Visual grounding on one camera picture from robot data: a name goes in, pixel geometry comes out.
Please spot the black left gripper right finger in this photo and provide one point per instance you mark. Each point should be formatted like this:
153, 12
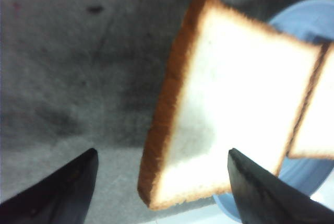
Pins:
261, 197

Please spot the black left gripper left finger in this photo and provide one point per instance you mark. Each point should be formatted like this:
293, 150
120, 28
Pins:
62, 197

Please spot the white bread slice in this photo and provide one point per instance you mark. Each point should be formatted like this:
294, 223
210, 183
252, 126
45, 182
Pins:
312, 136
230, 82

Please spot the blue plate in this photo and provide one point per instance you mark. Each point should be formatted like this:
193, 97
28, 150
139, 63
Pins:
311, 21

